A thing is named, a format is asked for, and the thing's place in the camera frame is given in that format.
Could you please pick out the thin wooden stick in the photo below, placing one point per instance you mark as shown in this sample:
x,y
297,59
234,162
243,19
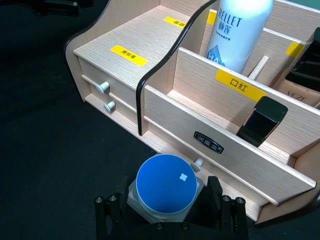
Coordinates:
x,y
258,67

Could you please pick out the small wooden drawer white knob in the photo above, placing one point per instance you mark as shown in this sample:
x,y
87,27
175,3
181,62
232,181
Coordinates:
x,y
112,77
120,110

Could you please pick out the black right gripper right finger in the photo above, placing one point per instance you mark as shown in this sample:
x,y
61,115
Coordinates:
x,y
225,212

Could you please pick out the white spray bottle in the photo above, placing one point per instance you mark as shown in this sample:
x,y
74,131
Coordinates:
x,y
237,32

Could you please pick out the beige cardboard box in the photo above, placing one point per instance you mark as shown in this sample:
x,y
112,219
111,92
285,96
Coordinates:
x,y
292,92

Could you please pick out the black nameplate badge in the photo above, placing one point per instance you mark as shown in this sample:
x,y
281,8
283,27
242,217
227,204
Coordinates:
x,y
208,141

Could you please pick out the light wooden desk organizer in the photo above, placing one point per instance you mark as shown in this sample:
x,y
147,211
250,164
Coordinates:
x,y
175,107

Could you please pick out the black table cloth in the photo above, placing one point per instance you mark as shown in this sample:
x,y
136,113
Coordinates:
x,y
37,130

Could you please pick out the black lipstick tube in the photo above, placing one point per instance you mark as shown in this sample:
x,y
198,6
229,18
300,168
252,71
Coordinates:
x,y
262,120

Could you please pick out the black ribbed box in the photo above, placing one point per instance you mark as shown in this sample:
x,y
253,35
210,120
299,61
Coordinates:
x,y
306,62

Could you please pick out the glass jar with blue lid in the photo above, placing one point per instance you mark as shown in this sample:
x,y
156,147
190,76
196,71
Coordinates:
x,y
166,187

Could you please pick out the large yellow label sticker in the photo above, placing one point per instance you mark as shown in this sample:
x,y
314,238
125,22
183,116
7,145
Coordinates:
x,y
240,85

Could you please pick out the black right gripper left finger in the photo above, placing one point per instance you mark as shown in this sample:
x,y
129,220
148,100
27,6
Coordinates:
x,y
110,212

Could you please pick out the wide wooden drawer white knob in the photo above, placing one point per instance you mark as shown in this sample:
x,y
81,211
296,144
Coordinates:
x,y
225,180

